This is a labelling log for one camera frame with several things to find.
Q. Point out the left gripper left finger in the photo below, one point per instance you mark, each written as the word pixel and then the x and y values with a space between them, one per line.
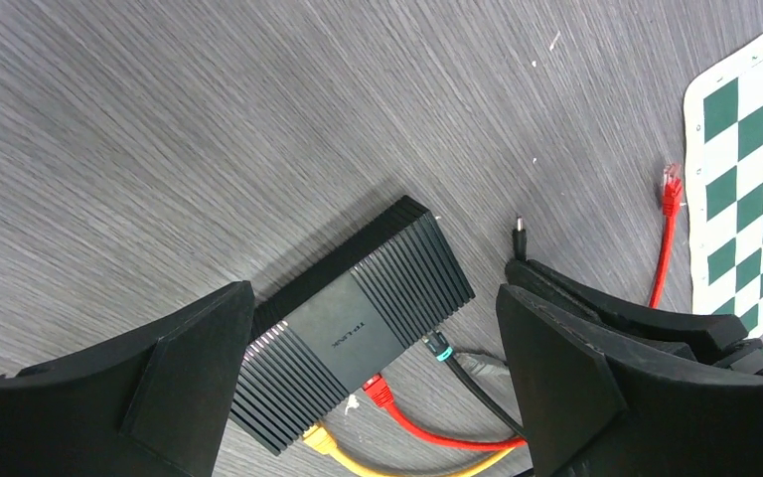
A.
pixel 153 401

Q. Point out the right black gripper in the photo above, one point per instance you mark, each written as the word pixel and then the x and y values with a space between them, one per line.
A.
pixel 719 339

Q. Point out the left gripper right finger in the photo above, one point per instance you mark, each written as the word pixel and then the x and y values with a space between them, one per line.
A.
pixel 597 403

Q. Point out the black network switch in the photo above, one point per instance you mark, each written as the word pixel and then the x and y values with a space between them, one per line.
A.
pixel 330 329

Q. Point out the green white chessboard mat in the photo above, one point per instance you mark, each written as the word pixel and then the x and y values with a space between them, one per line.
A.
pixel 723 113

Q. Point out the black power adapter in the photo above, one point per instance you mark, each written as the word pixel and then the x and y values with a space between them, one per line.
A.
pixel 520 240

